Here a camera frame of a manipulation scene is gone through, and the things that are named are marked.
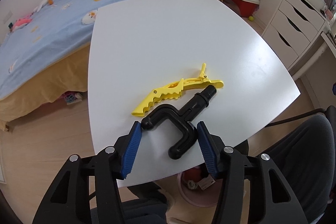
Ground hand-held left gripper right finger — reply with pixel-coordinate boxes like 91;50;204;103
196;121;309;224

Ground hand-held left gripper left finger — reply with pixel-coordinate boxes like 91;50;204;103
31;121;143;224

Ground black Y-shaped hook handle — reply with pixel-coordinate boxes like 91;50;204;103
141;85;218;160

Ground pink waste bin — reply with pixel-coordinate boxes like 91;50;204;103
177;169;246;207

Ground brown cardboard tag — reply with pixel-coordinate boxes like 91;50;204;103
198;178;215;190

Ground yellow toothed hair clip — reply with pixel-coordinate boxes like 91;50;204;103
131;63;224;118

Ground person's left leg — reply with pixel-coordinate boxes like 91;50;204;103
91;186;168;224

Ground person's leg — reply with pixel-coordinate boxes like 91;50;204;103
91;186;168;224
236;115;334;223

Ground toys under bed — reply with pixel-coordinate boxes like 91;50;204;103
62;91;83;105

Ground person's right leg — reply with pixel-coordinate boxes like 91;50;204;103
236;115;334;223

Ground yellow bed skirt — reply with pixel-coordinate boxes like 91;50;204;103
0;43;91;131

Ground white drawer unit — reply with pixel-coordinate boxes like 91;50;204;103
261;0;327;71

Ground red cooler box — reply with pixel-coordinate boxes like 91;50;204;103
224;0;260;17

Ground bed with blue blanket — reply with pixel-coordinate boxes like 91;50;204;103
0;0;204;100

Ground pink plush toy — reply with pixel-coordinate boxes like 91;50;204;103
12;18;33;31

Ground white goose plush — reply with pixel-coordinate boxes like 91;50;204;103
33;0;63;13

